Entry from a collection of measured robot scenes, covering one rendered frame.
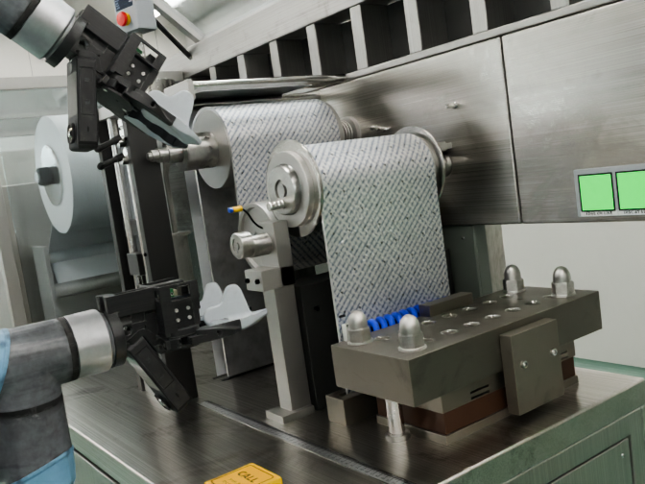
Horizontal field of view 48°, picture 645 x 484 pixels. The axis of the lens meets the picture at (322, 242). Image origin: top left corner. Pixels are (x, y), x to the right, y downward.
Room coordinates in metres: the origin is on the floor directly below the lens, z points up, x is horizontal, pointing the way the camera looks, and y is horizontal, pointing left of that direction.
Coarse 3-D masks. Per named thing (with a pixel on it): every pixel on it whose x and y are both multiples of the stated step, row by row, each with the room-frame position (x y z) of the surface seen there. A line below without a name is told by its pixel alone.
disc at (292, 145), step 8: (280, 144) 1.10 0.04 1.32; (288, 144) 1.08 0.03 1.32; (296, 144) 1.06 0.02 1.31; (272, 152) 1.12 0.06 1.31; (296, 152) 1.07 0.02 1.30; (304, 152) 1.05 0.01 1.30; (304, 160) 1.05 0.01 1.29; (312, 160) 1.04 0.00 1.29; (312, 168) 1.04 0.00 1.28; (312, 176) 1.04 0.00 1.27; (320, 176) 1.03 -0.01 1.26; (320, 184) 1.03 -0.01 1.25; (320, 192) 1.03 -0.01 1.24; (320, 200) 1.03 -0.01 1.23; (320, 208) 1.03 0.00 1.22; (312, 216) 1.05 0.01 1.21; (320, 216) 1.04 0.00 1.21; (304, 224) 1.07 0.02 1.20; (312, 224) 1.05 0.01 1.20; (296, 232) 1.09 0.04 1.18; (304, 232) 1.07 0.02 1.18
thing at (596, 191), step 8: (584, 176) 1.04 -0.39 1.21; (592, 176) 1.03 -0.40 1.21; (600, 176) 1.02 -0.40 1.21; (608, 176) 1.01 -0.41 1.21; (584, 184) 1.04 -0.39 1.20; (592, 184) 1.03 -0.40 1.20; (600, 184) 1.02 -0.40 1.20; (608, 184) 1.01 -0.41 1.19; (584, 192) 1.04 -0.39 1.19; (592, 192) 1.03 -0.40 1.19; (600, 192) 1.02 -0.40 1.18; (608, 192) 1.01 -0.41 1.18; (584, 200) 1.04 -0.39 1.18; (592, 200) 1.03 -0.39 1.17; (600, 200) 1.02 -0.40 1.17; (608, 200) 1.01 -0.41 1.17; (584, 208) 1.04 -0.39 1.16; (592, 208) 1.03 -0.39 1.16; (600, 208) 1.02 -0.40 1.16; (608, 208) 1.01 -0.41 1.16
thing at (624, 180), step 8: (624, 176) 0.99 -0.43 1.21; (632, 176) 0.98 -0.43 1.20; (640, 176) 0.97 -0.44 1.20; (624, 184) 0.99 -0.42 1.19; (632, 184) 0.98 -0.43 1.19; (640, 184) 0.97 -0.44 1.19; (624, 192) 0.99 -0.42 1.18; (632, 192) 0.98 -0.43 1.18; (640, 192) 0.97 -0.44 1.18; (624, 200) 0.99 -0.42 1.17; (632, 200) 0.98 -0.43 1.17; (640, 200) 0.97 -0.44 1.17
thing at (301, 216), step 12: (276, 156) 1.09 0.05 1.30; (288, 156) 1.07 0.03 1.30; (432, 156) 1.19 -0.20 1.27; (300, 168) 1.04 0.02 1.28; (300, 180) 1.05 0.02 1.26; (312, 180) 1.04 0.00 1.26; (312, 192) 1.04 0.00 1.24; (300, 204) 1.05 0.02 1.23; (312, 204) 1.04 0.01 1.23; (276, 216) 1.11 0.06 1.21; (288, 216) 1.09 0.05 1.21; (300, 216) 1.06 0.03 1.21
